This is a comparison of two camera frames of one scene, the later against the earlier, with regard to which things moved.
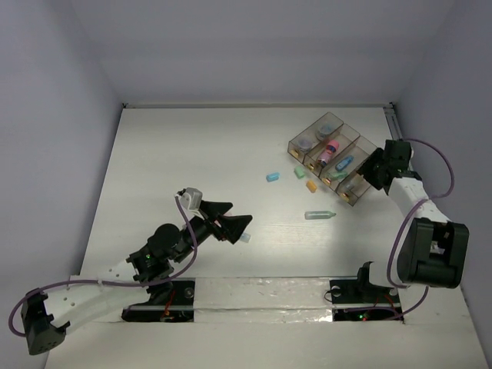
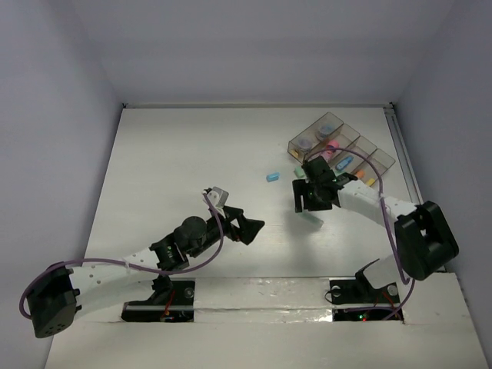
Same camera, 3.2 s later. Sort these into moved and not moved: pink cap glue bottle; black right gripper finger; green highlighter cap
Moved: black right gripper finger
Not moved: pink cap glue bottle; green highlighter cap
